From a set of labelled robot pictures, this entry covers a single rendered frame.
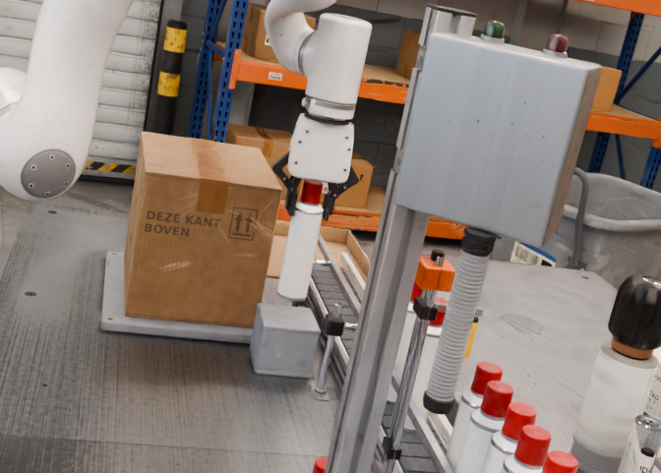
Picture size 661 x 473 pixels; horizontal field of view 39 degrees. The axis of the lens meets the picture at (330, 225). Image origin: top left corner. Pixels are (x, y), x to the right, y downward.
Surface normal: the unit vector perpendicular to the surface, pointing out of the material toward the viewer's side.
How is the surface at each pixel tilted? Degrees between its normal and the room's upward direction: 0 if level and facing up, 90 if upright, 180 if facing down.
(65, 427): 0
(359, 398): 90
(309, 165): 89
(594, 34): 90
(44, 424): 0
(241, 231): 90
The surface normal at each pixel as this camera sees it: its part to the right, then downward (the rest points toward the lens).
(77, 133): 0.82, 0.12
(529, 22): 0.32, 0.33
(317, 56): -0.71, 0.04
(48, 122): 0.58, 0.04
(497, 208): -0.40, 0.19
